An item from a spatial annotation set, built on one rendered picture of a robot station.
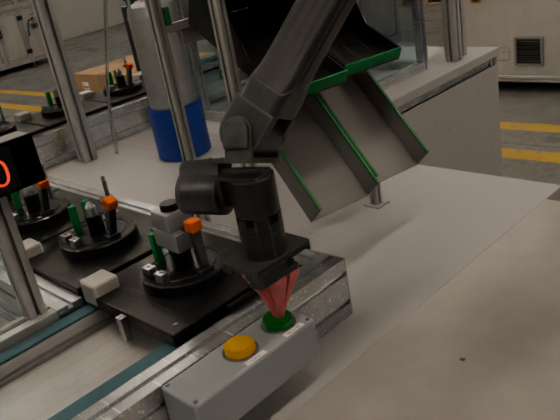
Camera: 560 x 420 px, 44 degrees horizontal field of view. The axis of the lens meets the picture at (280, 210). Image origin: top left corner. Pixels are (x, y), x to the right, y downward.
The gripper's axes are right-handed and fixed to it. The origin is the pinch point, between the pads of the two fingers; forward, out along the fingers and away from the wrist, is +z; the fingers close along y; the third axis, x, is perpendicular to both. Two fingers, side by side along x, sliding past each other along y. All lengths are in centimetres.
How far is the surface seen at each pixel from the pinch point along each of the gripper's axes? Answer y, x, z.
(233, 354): 8.8, 0.6, 1.2
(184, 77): -62, -95, -11
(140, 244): -4.4, -39.0, 0.9
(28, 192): -1, -71, -5
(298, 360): 0.7, 3.1, 6.2
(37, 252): 7, -55, 1
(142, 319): 10.2, -17.3, 1.0
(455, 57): -165, -74, 9
